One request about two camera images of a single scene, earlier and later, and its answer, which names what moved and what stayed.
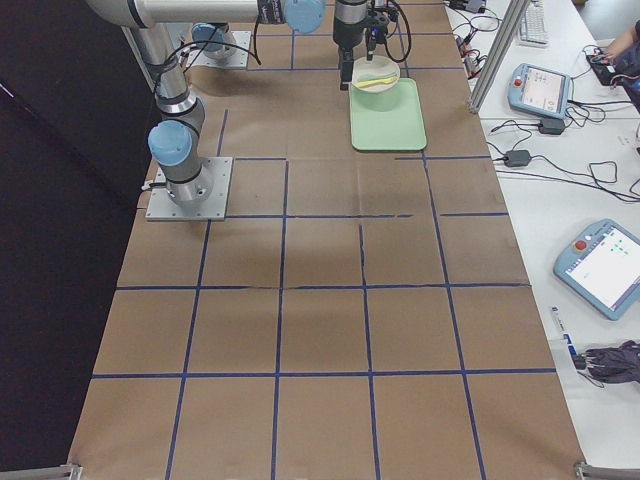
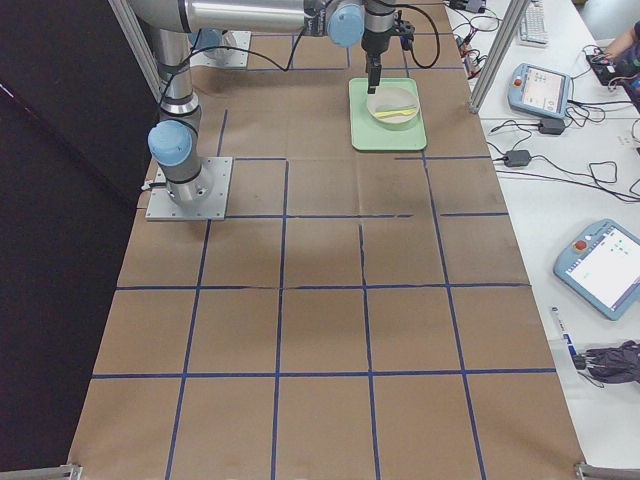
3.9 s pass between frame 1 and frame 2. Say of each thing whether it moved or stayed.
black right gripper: moved
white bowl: moved
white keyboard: stayed
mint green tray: stayed
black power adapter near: stayed
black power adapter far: stayed
